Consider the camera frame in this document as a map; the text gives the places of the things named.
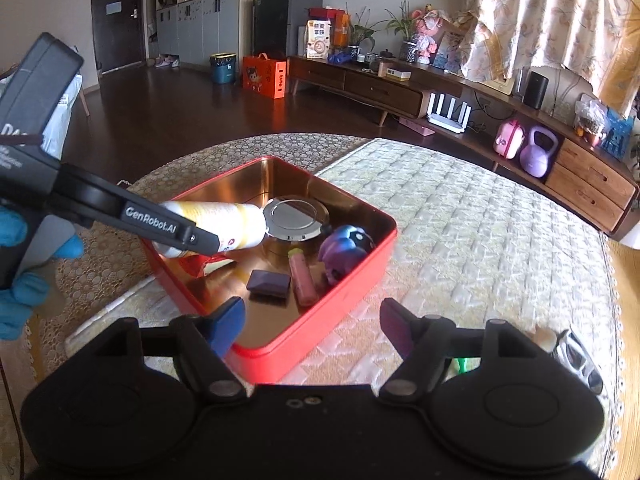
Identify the person's left hand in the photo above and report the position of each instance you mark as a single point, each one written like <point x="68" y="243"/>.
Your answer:
<point x="20" y="300"/>

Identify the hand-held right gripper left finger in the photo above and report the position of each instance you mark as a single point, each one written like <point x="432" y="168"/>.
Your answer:
<point x="227" y="327"/>

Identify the white plastic bag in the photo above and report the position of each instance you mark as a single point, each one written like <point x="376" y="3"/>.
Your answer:
<point x="62" y="110"/>

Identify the wooden TV cabinet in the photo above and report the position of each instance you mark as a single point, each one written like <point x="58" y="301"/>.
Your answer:
<point x="380" y="90"/>

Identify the blue picture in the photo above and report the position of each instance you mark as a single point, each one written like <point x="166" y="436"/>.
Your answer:
<point x="617" y="135"/>

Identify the white router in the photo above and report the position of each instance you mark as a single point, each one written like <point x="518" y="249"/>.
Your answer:
<point x="450" y="117"/>

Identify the small green toy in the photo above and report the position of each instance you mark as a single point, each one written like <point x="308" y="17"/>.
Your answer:
<point x="462" y="364"/>

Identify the light wooden drawer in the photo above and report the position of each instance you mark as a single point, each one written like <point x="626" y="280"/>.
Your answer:
<point x="595" y="170"/>
<point x="585" y="200"/>

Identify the pink flat box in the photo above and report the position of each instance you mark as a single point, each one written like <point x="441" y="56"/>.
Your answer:
<point x="417" y="127"/>

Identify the dark wooden door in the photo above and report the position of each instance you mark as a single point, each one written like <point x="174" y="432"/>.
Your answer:
<point x="117" y="20"/>

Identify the black cabinet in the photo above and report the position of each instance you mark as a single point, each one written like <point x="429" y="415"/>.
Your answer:
<point x="280" y="25"/>

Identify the small potted plant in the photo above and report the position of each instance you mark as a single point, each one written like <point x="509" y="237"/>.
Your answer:
<point x="361" y="35"/>

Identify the purple block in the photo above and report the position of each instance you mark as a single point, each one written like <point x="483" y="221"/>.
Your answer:
<point x="270" y="282"/>

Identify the hanging printed cloth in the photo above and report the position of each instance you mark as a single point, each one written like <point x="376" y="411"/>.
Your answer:
<point x="550" y="10"/>

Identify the pink toy case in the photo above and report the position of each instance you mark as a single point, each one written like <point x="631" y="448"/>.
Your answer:
<point x="509" y="140"/>

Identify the lace tablecloth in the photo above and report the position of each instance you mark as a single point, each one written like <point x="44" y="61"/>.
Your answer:
<point x="90" y="270"/>

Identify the teal bin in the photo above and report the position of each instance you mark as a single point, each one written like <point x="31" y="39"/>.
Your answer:
<point x="223" y="70"/>

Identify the sunglasses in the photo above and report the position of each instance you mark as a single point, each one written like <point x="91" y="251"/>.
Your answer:
<point x="575" y="360"/>

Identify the round gold tin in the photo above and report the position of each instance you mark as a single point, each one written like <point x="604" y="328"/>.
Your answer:
<point x="295" y="217"/>

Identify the bag of fruit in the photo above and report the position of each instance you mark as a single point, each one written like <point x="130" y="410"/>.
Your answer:
<point x="590" y="122"/>

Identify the blue picture book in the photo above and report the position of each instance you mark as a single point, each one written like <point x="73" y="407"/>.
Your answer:
<point x="450" y="52"/>

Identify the red and orange gift boxes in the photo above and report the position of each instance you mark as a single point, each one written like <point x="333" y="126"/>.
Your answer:
<point x="340" y="27"/>

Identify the plant in patterned pot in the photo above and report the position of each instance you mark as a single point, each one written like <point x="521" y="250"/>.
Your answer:
<point x="409" y="50"/>

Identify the black speaker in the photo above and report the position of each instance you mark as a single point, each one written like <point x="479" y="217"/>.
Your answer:
<point x="536" y="90"/>

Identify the yellow plastic bottle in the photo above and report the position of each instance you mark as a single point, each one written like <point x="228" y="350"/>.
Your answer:
<point x="235" y="222"/>

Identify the cream quilted table mat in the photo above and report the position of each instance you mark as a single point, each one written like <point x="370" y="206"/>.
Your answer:
<point x="475" y="240"/>

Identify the white cereal box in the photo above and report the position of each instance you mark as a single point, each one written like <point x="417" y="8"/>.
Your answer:
<point x="318" y="40"/>

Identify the pink tube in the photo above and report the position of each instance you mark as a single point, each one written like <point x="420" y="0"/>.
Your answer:
<point x="302" y="280"/>

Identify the orange gift bag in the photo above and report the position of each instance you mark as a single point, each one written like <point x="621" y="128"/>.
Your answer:
<point x="264" y="77"/>

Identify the grey cupboard unit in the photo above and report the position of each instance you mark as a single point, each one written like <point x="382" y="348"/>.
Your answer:
<point x="210" y="30"/>

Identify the purple kettlebell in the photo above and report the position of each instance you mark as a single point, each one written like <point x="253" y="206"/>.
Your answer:
<point x="535" y="157"/>

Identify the red tin box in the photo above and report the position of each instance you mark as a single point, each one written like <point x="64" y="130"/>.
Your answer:
<point x="300" y="355"/>

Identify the purple and blue toy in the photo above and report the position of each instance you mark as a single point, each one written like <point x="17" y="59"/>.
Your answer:
<point x="340" y="255"/>

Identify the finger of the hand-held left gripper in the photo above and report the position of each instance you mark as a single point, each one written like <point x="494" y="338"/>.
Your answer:
<point x="150" y="220"/>

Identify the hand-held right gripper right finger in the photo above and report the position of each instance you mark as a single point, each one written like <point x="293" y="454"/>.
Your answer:
<point x="397" y="332"/>

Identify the yellow and white box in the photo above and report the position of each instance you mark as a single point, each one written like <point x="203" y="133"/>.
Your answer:
<point x="395" y="72"/>

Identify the pink doll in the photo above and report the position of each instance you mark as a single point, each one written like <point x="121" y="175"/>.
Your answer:
<point x="430" y="35"/>

